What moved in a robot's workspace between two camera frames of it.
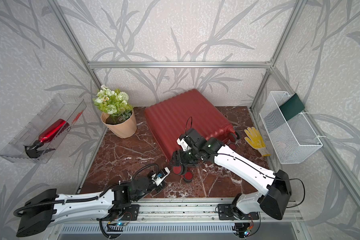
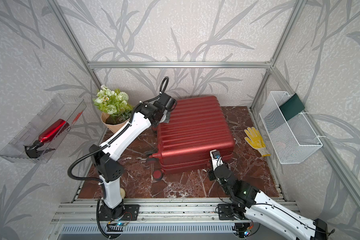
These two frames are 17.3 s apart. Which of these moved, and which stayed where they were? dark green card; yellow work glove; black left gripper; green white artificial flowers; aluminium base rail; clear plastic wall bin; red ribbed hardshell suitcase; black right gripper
Moved: red ribbed hardshell suitcase; black right gripper; black left gripper
Stayed: dark green card; clear plastic wall bin; aluminium base rail; yellow work glove; green white artificial flowers
